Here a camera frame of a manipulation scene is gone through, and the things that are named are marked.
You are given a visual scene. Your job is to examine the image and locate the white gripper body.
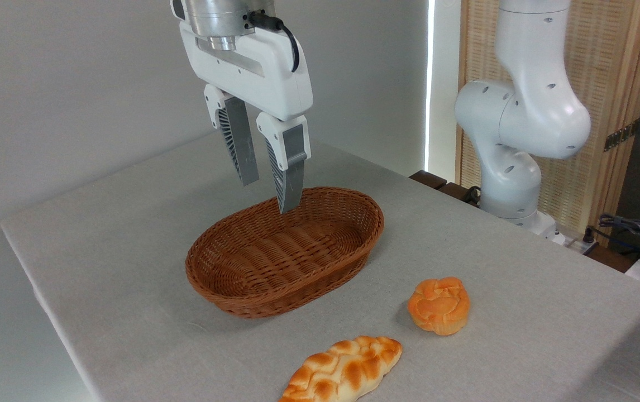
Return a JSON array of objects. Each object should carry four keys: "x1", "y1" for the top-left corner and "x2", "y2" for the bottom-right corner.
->
[{"x1": 178, "y1": 17, "x2": 314, "y2": 122}]

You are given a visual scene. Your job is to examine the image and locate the brown oval wicker basket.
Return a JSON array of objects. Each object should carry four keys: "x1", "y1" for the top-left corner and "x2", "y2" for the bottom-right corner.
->
[{"x1": 185, "y1": 186, "x2": 385, "y2": 319}]

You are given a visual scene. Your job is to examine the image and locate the woven bamboo folding screen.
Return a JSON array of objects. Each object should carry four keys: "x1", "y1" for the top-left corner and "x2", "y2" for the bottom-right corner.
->
[{"x1": 456, "y1": 0, "x2": 640, "y2": 247}]

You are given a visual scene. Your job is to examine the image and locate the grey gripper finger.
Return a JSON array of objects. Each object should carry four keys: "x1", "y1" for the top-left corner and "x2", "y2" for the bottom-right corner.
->
[
  {"x1": 204, "y1": 84, "x2": 260, "y2": 187},
  {"x1": 256, "y1": 112, "x2": 311, "y2": 215}
]

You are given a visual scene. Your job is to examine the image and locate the metal screen hinge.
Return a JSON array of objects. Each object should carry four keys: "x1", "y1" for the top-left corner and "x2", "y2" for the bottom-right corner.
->
[{"x1": 603, "y1": 119, "x2": 640, "y2": 152}]

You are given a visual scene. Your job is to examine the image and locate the long braided bread loaf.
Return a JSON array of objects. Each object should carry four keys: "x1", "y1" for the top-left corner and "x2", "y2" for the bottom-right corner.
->
[{"x1": 278, "y1": 336, "x2": 403, "y2": 402}]

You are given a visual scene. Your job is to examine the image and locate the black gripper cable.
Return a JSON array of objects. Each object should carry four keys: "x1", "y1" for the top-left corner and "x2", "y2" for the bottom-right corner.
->
[{"x1": 247, "y1": 11, "x2": 301, "y2": 74}]

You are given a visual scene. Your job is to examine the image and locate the grey tablecloth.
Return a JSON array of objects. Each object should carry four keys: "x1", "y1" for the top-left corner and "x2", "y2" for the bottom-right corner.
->
[{"x1": 0, "y1": 130, "x2": 640, "y2": 402}]

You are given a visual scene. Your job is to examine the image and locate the round orange bread bun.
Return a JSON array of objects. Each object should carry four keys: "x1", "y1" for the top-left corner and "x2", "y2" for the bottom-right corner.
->
[{"x1": 407, "y1": 276, "x2": 471, "y2": 336}]

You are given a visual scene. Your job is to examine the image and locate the black cable bundle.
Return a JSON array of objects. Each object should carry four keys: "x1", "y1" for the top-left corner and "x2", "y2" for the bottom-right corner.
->
[{"x1": 582, "y1": 212, "x2": 640, "y2": 264}]

